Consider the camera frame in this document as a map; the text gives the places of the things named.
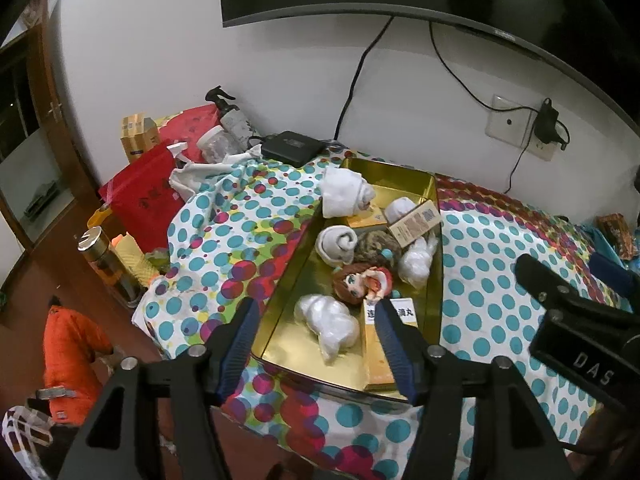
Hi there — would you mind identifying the brown hair doll figure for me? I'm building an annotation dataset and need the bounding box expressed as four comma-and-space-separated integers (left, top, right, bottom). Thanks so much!
332, 263, 393, 306

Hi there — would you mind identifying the cream box with QR code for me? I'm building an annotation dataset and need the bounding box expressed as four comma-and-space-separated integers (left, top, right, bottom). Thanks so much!
388, 200, 442, 248

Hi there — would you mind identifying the white sock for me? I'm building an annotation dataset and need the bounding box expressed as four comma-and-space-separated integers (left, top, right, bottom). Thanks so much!
320, 167, 376, 219
314, 224, 358, 268

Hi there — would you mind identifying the orange smiley medicine box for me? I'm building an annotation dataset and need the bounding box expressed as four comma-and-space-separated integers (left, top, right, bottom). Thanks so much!
361, 298, 418, 391

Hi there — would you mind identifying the gold metal tray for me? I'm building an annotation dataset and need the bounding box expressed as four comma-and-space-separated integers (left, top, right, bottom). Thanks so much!
252, 158, 442, 396

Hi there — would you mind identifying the white plastic bag bundle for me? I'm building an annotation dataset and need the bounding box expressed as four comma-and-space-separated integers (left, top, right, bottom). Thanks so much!
294, 294, 360, 365

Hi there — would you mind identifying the white plastic bag right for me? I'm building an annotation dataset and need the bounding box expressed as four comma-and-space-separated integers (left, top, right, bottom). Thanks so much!
398, 232, 439, 289

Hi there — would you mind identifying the blue cloth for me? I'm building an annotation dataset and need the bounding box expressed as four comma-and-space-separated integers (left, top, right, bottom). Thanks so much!
580, 224, 617, 261

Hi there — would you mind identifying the brown snack packet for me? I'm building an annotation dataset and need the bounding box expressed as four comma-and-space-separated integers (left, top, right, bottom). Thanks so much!
596, 214, 638, 261

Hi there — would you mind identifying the polka dot bed sheet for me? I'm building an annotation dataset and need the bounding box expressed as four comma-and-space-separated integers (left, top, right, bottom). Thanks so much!
131, 146, 632, 480

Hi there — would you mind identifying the orange garment on floor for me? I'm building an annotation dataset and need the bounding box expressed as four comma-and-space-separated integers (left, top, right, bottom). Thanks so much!
42, 296, 114, 426

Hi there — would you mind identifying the red gift bag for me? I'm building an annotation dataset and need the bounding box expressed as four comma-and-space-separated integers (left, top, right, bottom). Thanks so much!
99, 104, 219, 252

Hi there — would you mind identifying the white cloth bag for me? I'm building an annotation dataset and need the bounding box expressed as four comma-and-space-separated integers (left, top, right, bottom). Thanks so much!
168, 144, 262, 202

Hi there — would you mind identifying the clear plastic jar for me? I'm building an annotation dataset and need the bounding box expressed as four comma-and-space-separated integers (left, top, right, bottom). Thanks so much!
196, 125, 243, 164

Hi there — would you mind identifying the black set-top box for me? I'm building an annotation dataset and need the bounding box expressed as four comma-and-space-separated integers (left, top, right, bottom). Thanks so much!
262, 131, 326, 167

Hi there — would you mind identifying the black power adapter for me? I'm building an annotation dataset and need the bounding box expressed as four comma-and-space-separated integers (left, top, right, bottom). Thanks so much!
533, 98, 562, 144

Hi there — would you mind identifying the spray bottle black trigger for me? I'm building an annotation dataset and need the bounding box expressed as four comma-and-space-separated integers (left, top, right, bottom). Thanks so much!
205, 86, 259, 150

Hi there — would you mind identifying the yellow cardboard box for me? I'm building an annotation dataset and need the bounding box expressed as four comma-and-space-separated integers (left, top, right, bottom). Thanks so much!
120, 113, 160, 162

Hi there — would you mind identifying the black adapter cable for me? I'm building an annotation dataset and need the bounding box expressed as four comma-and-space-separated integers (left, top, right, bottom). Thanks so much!
502, 119, 573, 196

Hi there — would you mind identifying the white wall socket plate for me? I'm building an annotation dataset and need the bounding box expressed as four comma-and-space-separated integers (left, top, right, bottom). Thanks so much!
485, 94, 559, 162

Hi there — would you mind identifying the black power cable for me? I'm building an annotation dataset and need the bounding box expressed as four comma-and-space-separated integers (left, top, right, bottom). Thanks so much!
332, 15, 396, 142

